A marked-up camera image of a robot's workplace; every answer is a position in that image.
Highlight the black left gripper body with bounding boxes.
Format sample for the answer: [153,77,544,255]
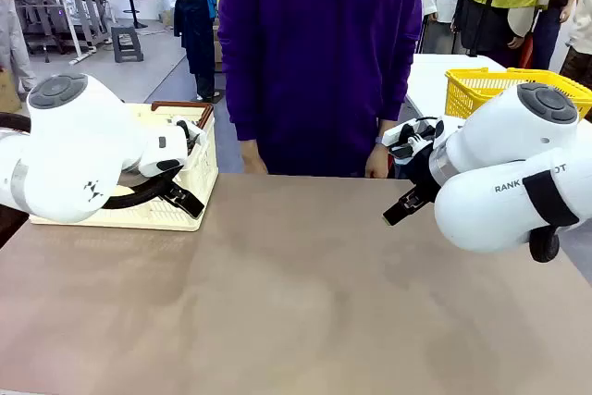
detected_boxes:
[152,171,185,195]

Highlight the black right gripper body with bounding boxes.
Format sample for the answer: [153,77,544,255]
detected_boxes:
[405,147,444,203]

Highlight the cream basket with brown rim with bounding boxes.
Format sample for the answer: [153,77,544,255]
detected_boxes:
[30,101,219,233]

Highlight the yellow plastic shopping basket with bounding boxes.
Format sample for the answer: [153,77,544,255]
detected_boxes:
[444,68,592,121]

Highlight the person left hand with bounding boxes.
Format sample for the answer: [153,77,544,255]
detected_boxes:
[364,143,394,179]

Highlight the person right hand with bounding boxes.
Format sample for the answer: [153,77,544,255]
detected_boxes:
[240,138,269,176]

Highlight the white side table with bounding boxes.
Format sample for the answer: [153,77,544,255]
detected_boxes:
[404,53,510,130]

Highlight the gray step stool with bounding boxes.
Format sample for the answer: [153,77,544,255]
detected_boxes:
[110,26,145,64]

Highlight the mannequin with navy skirt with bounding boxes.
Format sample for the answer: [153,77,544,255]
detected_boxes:
[161,0,227,104]

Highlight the person in purple sweater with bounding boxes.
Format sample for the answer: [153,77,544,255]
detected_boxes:
[216,0,425,179]

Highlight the brown cardboard box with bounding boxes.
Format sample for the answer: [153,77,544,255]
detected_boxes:
[0,68,22,115]

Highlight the gray metal workbench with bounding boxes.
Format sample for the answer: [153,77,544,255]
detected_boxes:
[13,0,102,66]

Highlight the person in gray trousers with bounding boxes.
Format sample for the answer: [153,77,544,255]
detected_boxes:
[0,0,39,95]

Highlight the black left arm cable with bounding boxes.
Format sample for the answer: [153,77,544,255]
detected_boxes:
[100,176,175,211]

